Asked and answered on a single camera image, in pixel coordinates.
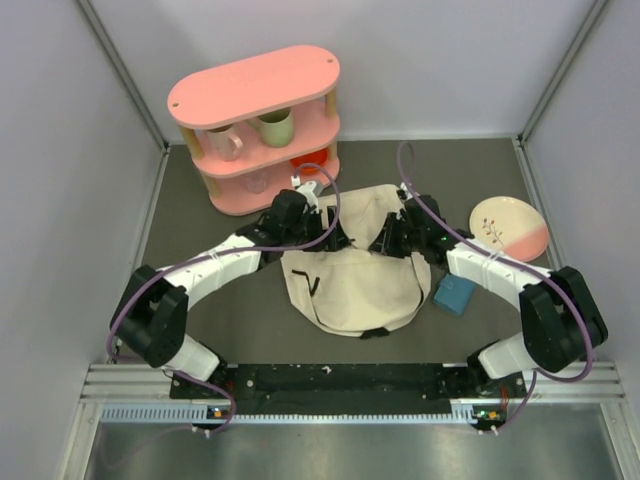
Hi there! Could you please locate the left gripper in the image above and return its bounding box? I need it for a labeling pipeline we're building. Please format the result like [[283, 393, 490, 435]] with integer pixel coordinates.
[[283, 206, 350, 253]]

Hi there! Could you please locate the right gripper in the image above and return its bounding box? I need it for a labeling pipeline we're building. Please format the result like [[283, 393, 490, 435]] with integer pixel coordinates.
[[369, 213, 425, 260]]

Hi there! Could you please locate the cream canvas backpack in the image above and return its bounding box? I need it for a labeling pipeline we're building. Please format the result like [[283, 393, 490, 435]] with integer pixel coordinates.
[[281, 184, 431, 338]]

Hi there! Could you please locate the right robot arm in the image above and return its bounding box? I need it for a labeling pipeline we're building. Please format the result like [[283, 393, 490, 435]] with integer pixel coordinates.
[[370, 191, 608, 396]]

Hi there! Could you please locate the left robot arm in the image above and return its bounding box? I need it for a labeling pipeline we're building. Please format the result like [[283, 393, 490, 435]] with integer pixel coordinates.
[[107, 186, 341, 397]]

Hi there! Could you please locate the clear glass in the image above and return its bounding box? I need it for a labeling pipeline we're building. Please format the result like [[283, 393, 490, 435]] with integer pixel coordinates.
[[244, 169, 269, 195]]

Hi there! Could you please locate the orange bowl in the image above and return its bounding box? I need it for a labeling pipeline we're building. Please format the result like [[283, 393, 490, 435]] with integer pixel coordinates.
[[290, 147, 329, 167]]

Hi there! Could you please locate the cream and pink plate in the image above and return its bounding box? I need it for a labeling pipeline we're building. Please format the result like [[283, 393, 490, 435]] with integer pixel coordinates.
[[468, 196, 550, 262]]

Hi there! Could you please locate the green mug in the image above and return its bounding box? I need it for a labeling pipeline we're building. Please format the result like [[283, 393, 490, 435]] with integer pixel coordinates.
[[247, 108, 295, 148]]

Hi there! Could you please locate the pink three-tier shelf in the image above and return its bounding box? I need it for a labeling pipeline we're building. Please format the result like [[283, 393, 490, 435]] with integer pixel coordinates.
[[167, 45, 341, 216]]

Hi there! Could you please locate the pink mug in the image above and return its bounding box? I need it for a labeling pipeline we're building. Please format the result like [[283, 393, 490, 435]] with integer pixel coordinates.
[[206, 124, 244, 161]]

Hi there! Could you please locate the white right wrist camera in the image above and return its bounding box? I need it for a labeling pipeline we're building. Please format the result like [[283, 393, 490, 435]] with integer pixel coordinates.
[[396, 183, 413, 202]]

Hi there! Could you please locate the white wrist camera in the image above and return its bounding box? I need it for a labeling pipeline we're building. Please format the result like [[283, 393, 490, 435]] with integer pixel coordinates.
[[291, 175, 324, 209], [396, 183, 413, 202]]

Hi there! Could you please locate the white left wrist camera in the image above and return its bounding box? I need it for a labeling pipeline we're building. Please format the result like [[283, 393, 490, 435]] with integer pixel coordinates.
[[291, 175, 324, 209]]

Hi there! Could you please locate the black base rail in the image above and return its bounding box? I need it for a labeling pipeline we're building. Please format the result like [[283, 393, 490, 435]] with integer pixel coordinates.
[[169, 362, 526, 417]]

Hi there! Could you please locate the grey cable duct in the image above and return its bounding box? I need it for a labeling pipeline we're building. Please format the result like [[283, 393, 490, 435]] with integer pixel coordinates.
[[99, 399, 510, 425]]

